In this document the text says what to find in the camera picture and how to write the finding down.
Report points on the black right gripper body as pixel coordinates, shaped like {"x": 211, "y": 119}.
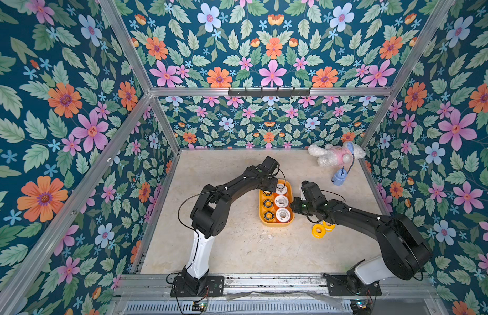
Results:
{"x": 300, "y": 205}

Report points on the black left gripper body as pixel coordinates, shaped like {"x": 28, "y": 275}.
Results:
{"x": 269, "y": 184}

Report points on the orange white tape roll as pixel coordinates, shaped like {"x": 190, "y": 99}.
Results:
{"x": 281, "y": 201}
{"x": 283, "y": 215}
{"x": 281, "y": 189}

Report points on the yellow black tape roll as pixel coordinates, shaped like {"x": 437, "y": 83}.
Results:
{"x": 269, "y": 216}
{"x": 268, "y": 204}

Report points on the yellow plastic storage box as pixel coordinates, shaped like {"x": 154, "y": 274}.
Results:
{"x": 274, "y": 206}

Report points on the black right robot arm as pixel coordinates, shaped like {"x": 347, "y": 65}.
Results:
{"x": 404, "y": 252}

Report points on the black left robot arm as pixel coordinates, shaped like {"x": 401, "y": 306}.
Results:
{"x": 212, "y": 208}

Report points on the white plush toy pink shirt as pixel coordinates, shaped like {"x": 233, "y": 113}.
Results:
{"x": 336, "y": 156}

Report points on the black wall hook rail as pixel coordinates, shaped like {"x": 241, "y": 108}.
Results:
{"x": 269, "y": 92}

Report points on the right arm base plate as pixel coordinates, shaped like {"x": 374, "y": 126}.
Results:
{"x": 352, "y": 284}

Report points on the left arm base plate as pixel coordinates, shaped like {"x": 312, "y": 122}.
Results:
{"x": 196, "y": 285}

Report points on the aluminium front rail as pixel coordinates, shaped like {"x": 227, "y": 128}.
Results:
{"x": 159, "y": 285}

